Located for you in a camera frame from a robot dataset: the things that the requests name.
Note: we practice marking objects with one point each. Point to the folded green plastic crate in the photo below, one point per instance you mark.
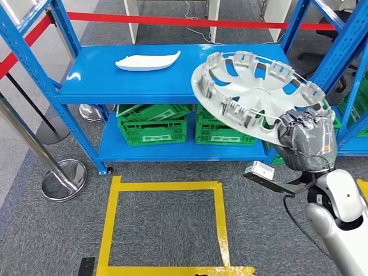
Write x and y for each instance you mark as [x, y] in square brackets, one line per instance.
[161, 112]

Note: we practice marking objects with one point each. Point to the white desk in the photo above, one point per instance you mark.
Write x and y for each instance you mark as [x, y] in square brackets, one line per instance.
[133, 19]
[276, 15]

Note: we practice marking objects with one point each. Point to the blue steel shelf rack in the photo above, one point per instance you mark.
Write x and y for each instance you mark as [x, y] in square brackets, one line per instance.
[129, 84]
[355, 148]

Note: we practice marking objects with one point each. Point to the chrome stanchion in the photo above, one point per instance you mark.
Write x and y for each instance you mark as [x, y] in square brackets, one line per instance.
[64, 183]

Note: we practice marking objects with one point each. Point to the black office chair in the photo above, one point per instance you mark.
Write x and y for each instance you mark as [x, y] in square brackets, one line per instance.
[340, 84]

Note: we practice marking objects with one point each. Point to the silver wheel hubcap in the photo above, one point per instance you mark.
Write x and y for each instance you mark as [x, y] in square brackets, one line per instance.
[256, 91]

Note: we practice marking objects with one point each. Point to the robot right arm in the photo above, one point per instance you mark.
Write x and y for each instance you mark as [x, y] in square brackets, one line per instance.
[339, 194]

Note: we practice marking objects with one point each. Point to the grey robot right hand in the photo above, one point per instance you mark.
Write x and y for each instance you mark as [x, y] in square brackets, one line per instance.
[310, 143]

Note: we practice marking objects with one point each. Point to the dark grey belt stanchion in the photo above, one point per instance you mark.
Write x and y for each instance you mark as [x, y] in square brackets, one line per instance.
[97, 114]

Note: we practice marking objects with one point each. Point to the white plastic trim part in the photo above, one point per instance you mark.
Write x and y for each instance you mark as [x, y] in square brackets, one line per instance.
[146, 63]

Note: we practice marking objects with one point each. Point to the dark robot torso part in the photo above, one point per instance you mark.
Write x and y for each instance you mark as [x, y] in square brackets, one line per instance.
[86, 266]

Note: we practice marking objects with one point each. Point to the black stanchion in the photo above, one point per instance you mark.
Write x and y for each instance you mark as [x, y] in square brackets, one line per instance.
[53, 131]

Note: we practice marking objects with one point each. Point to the red barrier belt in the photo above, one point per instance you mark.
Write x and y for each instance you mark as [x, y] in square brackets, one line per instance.
[23, 47]
[172, 21]

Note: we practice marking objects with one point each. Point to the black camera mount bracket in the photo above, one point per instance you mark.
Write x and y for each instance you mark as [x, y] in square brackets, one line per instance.
[284, 187]

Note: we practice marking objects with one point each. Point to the yellow floor tape square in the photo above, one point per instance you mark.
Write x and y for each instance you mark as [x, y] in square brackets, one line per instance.
[167, 186]

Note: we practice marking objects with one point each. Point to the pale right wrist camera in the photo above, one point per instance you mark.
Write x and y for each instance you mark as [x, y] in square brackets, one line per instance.
[260, 170]

